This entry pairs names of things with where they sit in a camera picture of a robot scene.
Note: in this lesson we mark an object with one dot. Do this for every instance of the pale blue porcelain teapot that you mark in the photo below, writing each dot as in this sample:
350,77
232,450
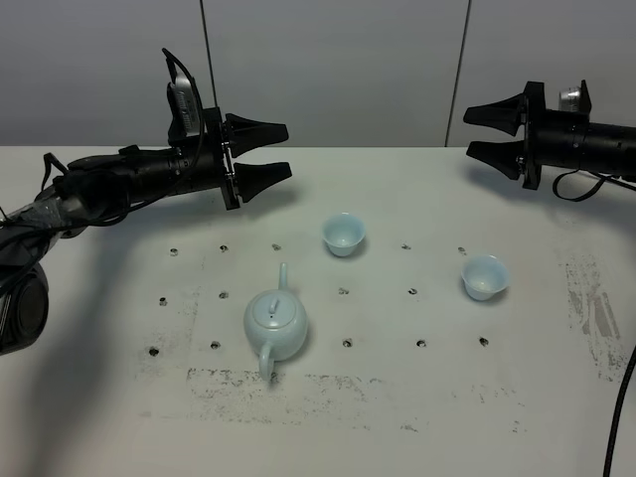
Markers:
276,324

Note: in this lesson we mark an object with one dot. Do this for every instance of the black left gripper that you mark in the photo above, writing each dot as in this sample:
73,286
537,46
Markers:
212,169

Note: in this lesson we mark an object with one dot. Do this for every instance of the near blue porcelain teacup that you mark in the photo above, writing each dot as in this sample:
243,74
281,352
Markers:
343,233

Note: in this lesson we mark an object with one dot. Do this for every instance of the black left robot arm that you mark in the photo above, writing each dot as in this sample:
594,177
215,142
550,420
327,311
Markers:
103,190

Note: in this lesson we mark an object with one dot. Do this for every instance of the blue porcelain teacup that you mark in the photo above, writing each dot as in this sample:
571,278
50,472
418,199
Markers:
343,233
484,276

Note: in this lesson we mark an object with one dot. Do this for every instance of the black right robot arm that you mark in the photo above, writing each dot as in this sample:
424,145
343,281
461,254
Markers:
608,150

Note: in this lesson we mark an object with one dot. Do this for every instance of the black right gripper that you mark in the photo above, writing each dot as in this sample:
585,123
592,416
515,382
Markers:
551,137

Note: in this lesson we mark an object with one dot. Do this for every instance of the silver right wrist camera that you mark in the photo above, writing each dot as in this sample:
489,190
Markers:
575,99

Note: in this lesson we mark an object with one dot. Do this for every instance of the far right blue porcelain teacup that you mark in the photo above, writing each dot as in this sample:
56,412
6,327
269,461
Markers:
484,276

